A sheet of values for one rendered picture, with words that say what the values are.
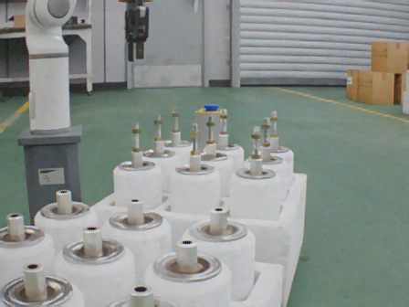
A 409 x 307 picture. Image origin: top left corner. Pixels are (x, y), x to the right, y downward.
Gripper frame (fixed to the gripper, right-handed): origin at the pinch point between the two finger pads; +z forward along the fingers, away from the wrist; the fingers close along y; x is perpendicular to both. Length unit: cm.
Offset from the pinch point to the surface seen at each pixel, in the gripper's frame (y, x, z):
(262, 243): 21.3, 17.8, 32.6
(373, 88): -282, 271, 32
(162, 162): -4.9, 6.1, 22.7
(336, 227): -14, 57, 47
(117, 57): -506, 68, 9
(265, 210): 18.0, 19.6, 27.6
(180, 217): 12.5, 5.2, 29.1
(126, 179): 4.1, -3.1, 23.5
